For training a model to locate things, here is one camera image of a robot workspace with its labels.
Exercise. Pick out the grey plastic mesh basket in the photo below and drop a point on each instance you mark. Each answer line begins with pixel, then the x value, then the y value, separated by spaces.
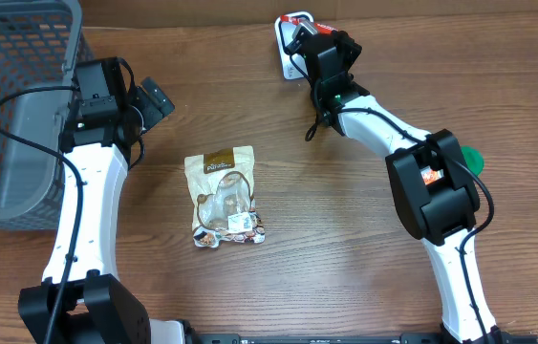
pixel 40 44

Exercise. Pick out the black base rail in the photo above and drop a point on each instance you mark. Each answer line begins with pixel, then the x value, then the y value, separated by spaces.
pixel 404 338

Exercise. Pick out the small orange white packet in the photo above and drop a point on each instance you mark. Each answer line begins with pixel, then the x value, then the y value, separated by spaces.
pixel 430 175

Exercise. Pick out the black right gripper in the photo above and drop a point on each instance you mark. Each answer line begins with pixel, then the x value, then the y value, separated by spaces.
pixel 346 49

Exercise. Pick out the white brown snack wrapper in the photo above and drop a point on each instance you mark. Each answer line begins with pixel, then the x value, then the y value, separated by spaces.
pixel 221 187

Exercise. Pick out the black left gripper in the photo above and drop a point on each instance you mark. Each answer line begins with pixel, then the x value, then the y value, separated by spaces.
pixel 155 100

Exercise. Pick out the red white snack bar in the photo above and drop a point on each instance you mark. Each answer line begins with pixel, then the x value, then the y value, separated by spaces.
pixel 296 19

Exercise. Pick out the green lid Knorr jar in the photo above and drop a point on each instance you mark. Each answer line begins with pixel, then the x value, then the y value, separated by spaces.
pixel 473 159

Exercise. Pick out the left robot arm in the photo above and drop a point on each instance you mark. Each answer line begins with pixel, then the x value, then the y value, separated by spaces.
pixel 80 298

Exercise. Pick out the white barcode scanner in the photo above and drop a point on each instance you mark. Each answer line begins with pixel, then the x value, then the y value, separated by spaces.
pixel 283 32

